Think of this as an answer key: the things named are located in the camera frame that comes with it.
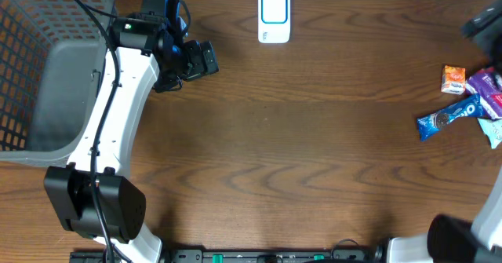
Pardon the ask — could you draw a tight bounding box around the blue biscuit packet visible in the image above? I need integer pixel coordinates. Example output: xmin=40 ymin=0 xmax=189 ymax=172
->
xmin=417 ymin=94 xmax=485 ymax=141

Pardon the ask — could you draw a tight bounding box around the orange tissue packet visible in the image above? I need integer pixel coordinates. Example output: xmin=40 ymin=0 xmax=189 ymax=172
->
xmin=441 ymin=65 xmax=466 ymax=95

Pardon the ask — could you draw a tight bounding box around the purple Carefree pad pack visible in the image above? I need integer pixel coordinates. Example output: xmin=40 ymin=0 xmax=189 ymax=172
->
xmin=466 ymin=67 xmax=501 ymax=119

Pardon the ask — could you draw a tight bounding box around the mint green wipes packet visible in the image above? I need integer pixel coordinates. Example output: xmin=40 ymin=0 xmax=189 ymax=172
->
xmin=478 ymin=119 xmax=502 ymax=149

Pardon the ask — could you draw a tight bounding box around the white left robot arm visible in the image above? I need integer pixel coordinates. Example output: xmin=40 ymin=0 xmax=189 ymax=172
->
xmin=44 ymin=0 xmax=219 ymax=262

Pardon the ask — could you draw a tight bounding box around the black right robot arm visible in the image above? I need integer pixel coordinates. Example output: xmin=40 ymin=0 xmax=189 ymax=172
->
xmin=377 ymin=0 xmax=501 ymax=263

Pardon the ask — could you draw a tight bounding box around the white barcode scanner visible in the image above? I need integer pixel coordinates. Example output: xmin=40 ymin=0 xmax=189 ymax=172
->
xmin=257 ymin=0 xmax=292 ymax=44

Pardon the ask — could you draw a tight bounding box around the dark grey plastic basket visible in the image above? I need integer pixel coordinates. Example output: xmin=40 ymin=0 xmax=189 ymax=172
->
xmin=1 ymin=0 xmax=115 ymax=167

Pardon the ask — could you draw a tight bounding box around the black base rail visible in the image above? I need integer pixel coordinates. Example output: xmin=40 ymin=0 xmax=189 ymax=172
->
xmin=70 ymin=248 xmax=389 ymax=263

